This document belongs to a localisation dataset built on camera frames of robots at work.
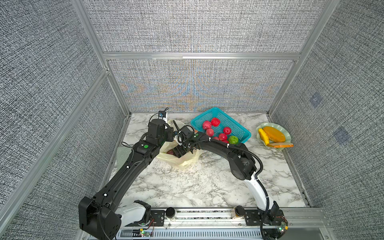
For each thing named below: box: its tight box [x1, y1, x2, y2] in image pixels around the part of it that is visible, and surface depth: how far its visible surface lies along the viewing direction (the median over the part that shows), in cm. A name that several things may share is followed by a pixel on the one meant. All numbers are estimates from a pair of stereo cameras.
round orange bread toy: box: [263, 126, 286, 143], surface depth 102 cm
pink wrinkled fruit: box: [203, 120, 212, 130], surface depth 108 cm
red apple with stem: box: [206, 128, 214, 137], surface depth 105 cm
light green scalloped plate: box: [256, 122, 294, 150], surface depth 102 cm
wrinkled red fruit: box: [211, 117, 221, 127], surface depth 111 cm
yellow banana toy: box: [258, 128, 270, 146], surface depth 100 cm
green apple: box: [228, 135, 239, 144], surface depth 99 cm
